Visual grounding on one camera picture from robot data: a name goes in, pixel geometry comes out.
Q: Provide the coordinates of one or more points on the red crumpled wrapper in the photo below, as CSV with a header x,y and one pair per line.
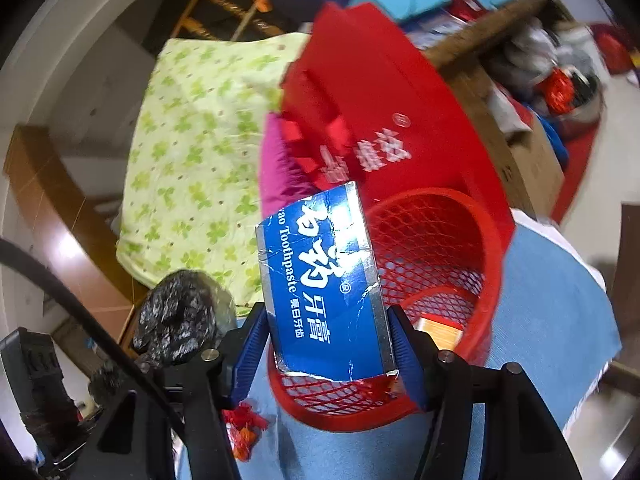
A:
x,y
242,427

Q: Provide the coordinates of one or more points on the red mesh plastic basket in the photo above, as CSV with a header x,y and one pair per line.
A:
x,y
430,240

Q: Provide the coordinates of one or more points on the cardboard box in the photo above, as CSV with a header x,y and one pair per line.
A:
x,y
532,170

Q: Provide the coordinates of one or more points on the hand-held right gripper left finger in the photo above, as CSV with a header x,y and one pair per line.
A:
x,y
249,356

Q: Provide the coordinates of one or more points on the green floral quilt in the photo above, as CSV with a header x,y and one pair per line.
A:
x,y
200,160

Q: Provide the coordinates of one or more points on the pink pillow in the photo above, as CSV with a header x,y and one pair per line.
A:
x,y
280,180

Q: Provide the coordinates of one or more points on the wooden bed frame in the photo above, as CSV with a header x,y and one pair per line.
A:
x,y
50,220

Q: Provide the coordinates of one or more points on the blue blanket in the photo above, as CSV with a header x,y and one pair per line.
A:
x,y
545,310

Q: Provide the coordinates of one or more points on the pile of clothes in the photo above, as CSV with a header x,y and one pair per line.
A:
x,y
545,70

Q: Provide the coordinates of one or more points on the orange box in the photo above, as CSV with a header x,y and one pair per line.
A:
x,y
440,331

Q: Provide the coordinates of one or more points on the orange wooden chair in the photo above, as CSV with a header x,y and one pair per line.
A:
x,y
220,0

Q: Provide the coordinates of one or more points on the blue toothpaste box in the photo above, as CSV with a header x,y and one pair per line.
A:
x,y
325,285

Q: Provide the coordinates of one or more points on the wooden beam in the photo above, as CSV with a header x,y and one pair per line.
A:
x,y
490,25

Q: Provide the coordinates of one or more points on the black plastic bag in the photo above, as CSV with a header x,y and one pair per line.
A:
x,y
175,310

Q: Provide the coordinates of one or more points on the red non-woven bag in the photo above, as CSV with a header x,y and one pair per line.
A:
x,y
390,85

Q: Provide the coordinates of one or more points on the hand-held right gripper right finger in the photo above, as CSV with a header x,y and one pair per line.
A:
x,y
407,360

